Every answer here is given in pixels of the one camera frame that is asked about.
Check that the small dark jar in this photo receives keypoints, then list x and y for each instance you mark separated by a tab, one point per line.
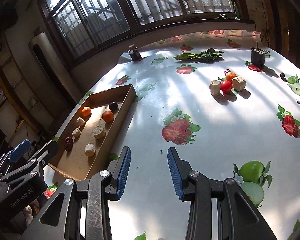
134	53

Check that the dark purple plum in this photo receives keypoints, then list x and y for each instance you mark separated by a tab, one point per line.
113	106

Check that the large beige sugarcane chunk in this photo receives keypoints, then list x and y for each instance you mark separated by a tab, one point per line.
238	83

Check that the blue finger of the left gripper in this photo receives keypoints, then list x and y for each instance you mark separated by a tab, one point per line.
15	154

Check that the green leafy vegetable bunch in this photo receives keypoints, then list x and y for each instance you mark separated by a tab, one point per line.
207	56

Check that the barred window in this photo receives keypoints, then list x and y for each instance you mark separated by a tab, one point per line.
82	28

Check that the small beige sugarcane piece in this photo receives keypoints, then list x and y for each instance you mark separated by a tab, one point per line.
80	122

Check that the orange tangerine with stem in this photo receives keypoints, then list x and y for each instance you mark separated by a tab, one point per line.
86	111

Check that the dried red jujube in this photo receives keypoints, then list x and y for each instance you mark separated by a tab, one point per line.
68	144

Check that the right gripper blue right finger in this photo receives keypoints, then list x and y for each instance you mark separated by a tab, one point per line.
179	170

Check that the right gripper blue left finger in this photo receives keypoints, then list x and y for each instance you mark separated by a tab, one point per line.
119	169

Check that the green bottle on sill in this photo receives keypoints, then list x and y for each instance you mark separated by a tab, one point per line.
236	11

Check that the small dark red grape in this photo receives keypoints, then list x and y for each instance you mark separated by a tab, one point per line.
227	71

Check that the round beige sugarcane slice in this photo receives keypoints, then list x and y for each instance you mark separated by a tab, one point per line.
99	132

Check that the red cherry tomato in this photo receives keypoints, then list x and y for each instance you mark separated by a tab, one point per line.
226	86

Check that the white standing air conditioner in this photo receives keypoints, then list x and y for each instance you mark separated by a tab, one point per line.
60	79

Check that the fruit print tablecloth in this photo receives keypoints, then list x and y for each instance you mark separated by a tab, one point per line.
217	135

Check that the tall beige sugarcane piece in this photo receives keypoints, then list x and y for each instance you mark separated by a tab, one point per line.
215	87

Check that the black plant pot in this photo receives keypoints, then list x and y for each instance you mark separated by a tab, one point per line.
258	56

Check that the dark grape near apple print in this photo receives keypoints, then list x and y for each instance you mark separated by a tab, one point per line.
282	75

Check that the small orange kumquat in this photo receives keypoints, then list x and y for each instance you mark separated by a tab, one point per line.
229	76

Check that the brown cardboard tray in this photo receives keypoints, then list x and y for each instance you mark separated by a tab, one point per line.
85	143

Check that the small beige chunk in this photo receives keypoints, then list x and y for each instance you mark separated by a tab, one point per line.
90	150

